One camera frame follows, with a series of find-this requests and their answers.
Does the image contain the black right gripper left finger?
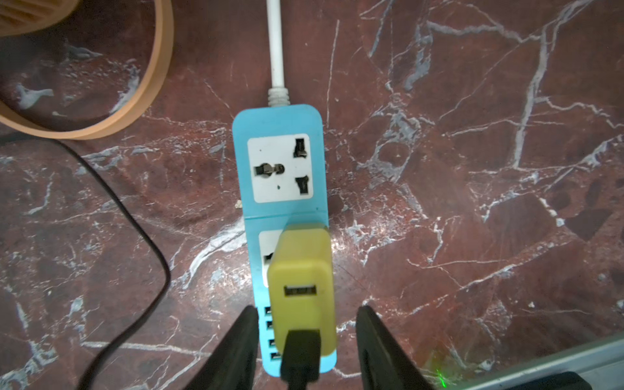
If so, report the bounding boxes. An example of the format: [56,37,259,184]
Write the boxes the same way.
[185,305,259,390]

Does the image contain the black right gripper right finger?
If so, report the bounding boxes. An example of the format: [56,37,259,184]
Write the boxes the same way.
[356,305,434,389]

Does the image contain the blue power strip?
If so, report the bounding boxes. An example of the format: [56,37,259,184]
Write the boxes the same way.
[232,105,337,378]

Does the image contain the black USB cable yellow charger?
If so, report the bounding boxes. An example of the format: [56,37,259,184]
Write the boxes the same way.
[280,330,321,390]

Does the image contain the thin black fan cable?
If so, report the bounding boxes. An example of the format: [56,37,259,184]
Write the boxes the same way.
[0,132,172,390]

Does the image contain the aluminium front frame rail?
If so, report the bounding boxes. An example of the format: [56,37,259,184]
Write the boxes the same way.
[449,332,623,389]

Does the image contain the white power strip cord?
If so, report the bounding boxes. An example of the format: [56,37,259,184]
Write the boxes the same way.
[265,0,291,108]

